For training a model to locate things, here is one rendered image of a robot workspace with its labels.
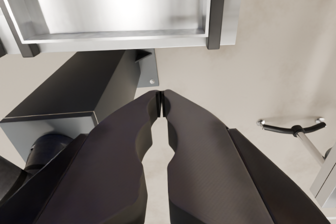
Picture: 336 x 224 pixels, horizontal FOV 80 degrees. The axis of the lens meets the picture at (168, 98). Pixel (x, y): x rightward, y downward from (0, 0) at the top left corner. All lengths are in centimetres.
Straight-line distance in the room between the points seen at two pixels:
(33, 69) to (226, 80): 126
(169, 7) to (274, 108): 142
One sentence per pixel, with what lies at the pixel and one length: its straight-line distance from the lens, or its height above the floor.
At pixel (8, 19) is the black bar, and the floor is 90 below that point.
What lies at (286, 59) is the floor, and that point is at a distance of 149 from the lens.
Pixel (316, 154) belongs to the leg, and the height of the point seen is 35.
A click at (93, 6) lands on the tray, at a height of 88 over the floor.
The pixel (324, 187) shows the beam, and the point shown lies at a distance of 153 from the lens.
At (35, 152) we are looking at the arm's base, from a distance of 62.
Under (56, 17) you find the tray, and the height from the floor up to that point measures 88.
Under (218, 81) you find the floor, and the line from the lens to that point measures 139.
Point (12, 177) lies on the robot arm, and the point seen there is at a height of 94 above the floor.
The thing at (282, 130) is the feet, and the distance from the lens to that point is 166.
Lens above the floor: 120
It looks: 58 degrees down
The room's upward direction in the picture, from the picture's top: 180 degrees clockwise
